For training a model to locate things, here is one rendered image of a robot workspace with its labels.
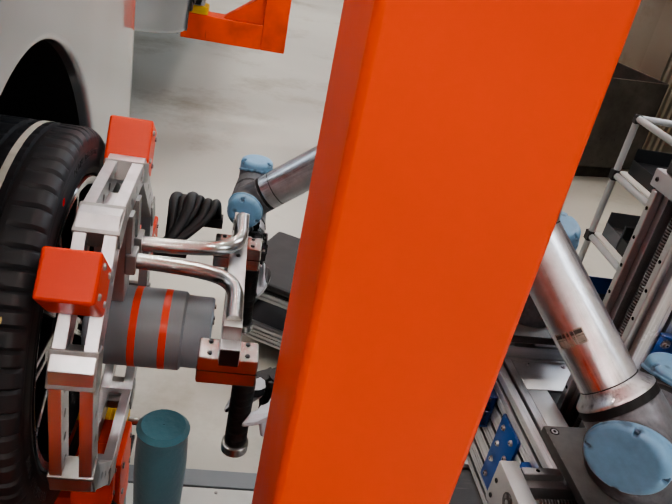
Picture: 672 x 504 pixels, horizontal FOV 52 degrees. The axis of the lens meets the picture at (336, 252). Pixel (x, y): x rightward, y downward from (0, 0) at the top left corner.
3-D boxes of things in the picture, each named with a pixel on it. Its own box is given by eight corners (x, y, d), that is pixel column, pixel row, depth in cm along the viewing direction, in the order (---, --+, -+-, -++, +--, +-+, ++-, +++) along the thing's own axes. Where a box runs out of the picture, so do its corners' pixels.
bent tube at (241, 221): (146, 212, 129) (149, 160, 124) (248, 225, 132) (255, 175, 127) (129, 258, 114) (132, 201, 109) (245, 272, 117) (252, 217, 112)
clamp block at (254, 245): (213, 254, 136) (216, 230, 133) (259, 259, 137) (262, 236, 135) (211, 267, 131) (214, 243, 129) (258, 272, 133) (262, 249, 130)
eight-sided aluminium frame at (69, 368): (116, 349, 155) (125, 120, 129) (146, 352, 156) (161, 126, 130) (47, 561, 107) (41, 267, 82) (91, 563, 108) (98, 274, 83)
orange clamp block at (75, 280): (55, 262, 93) (41, 244, 85) (114, 269, 95) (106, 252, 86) (45, 312, 91) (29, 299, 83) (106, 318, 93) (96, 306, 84)
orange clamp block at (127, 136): (108, 172, 124) (115, 124, 125) (152, 178, 126) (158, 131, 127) (102, 164, 118) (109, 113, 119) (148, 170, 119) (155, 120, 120)
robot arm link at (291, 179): (451, 136, 133) (242, 244, 145) (445, 119, 142) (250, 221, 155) (425, 84, 128) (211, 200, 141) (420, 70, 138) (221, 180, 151)
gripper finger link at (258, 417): (253, 455, 108) (286, 425, 116) (258, 427, 105) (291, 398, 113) (237, 445, 109) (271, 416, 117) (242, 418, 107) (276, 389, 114)
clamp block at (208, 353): (197, 361, 106) (200, 334, 104) (255, 367, 108) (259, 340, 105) (194, 383, 102) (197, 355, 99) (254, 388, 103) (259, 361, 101)
